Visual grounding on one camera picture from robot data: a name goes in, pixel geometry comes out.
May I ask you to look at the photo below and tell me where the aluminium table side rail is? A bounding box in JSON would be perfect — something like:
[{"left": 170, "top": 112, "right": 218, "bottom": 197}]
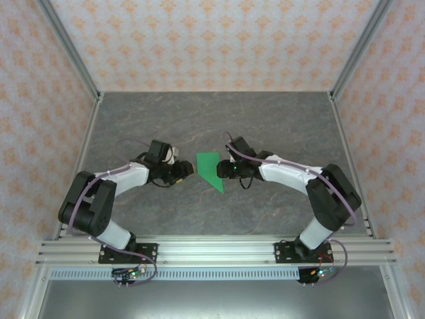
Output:
[
  {"left": 52, "top": 92, "right": 106, "bottom": 241},
  {"left": 327, "top": 92, "right": 378, "bottom": 241}
]

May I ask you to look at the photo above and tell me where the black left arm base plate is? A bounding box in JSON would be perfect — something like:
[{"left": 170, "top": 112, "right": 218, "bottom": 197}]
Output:
[{"left": 98, "top": 243, "right": 159, "bottom": 265}]

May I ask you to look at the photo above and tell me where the aluminium frame leg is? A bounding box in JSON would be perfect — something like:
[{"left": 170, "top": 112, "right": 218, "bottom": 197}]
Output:
[
  {"left": 18, "top": 265, "right": 51, "bottom": 319},
  {"left": 379, "top": 265, "right": 410, "bottom": 319}
]

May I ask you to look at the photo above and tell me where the aluminium frame post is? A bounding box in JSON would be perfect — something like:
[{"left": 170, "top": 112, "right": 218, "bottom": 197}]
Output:
[
  {"left": 327, "top": 0, "right": 394, "bottom": 101},
  {"left": 35, "top": 0, "right": 102, "bottom": 102}
]

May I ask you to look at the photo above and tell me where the small circuit board with LED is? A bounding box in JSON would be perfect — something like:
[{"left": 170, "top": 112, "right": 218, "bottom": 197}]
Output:
[
  {"left": 111, "top": 266, "right": 147, "bottom": 280},
  {"left": 310, "top": 266, "right": 337, "bottom": 278}
]

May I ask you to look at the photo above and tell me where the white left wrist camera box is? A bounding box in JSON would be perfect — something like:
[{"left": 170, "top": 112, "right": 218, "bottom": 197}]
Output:
[{"left": 167, "top": 146, "right": 183, "bottom": 165}]

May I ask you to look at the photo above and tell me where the aluminium mounting rail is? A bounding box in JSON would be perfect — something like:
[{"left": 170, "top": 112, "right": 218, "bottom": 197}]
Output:
[{"left": 35, "top": 237, "right": 398, "bottom": 267}]

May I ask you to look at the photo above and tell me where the grey slotted cable duct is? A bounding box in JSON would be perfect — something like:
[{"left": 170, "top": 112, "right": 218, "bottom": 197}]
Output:
[{"left": 49, "top": 268, "right": 301, "bottom": 282}]

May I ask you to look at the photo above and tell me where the black board bracket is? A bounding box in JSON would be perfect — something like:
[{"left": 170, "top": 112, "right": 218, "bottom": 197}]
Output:
[
  {"left": 297, "top": 265, "right": 335, "bottom": 286},
  {"left": 112, "top": 277, "right": 137, "bottom": 288}
]

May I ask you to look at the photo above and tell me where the grey metal sheet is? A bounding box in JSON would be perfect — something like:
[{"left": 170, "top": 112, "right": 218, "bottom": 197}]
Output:
[{"left": 36, "top": 280, "right": 393, "bottom": 319}]

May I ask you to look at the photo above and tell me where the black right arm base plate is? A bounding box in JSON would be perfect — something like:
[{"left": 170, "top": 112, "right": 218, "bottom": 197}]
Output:
[{"left": 274, "top": 241, "right": 335, "bottom": 265}]

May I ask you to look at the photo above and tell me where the green paper sheet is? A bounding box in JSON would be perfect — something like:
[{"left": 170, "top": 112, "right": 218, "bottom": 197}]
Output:
[{"left": 195, "top": 152, "right": 226, "bottom": 195}]

